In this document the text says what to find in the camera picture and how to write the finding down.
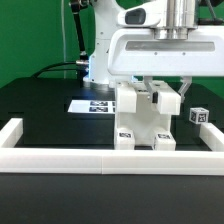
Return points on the white U-shaped boundary fence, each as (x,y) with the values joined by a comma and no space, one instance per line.
(84,161)

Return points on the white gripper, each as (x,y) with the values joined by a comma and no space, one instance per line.
(164,38)

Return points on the white chair back frame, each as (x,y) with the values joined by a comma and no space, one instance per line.
(129,94)

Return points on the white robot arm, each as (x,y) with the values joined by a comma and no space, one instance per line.
(96,22)

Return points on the white tagged cube right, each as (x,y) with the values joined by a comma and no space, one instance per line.
(198,115)

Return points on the white chair seat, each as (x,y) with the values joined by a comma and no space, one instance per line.
(143,125)

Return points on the white flat tag board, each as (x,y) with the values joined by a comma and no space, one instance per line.
(92,106)

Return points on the black raised platform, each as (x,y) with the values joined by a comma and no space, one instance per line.
(48,98)

